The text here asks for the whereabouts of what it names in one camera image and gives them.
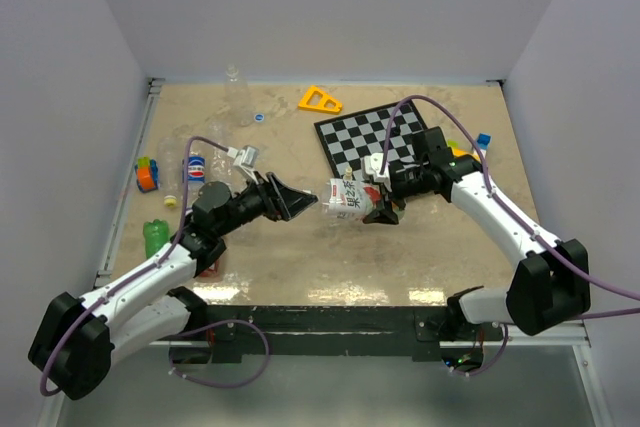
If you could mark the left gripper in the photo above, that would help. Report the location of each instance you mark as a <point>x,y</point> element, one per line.
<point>280,202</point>

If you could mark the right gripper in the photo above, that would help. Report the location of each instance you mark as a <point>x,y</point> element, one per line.
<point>382,215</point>

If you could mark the grapefruit tea bottle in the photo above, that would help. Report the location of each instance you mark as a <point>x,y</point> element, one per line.
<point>349,199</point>

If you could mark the clear Pocari bottle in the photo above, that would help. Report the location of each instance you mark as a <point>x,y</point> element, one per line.
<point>238,96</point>

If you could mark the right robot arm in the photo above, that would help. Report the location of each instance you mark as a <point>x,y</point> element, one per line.
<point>548,285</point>

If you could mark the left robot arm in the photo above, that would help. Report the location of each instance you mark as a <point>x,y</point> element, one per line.
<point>81,338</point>

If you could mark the Pepsi label bottle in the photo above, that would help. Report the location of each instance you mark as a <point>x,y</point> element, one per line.
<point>195,175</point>

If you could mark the red label tea bottle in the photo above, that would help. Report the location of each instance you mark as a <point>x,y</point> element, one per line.
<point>211,272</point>

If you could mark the clear bottle yellow cap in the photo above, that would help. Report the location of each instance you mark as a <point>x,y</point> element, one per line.
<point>168,162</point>

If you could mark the green plastic bottle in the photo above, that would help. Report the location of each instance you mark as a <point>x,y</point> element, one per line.
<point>156,235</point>

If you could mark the white chess piece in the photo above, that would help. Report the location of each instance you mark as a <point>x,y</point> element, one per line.
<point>348,173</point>

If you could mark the chessboard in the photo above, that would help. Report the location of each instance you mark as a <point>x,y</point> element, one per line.
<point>346,139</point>

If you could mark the black chess piece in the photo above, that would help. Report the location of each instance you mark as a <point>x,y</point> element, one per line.
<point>396,130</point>

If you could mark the yellow triangle toy right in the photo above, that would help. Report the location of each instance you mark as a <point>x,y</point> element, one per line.
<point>459,153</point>

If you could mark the yellow triangle toy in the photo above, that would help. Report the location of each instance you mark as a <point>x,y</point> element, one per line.
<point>459,153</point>
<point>317,100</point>

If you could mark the yellow triangle toy far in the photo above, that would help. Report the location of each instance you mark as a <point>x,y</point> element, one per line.
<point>317,100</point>

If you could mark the blue toy blocks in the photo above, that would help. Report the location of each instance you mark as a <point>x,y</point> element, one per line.
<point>483,141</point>

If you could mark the colourful toy car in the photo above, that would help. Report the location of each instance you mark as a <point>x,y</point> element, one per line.
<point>146,172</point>

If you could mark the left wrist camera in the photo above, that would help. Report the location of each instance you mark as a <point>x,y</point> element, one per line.
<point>243,161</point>

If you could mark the black table front rail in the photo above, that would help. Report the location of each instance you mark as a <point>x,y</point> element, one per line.
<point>417,332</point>

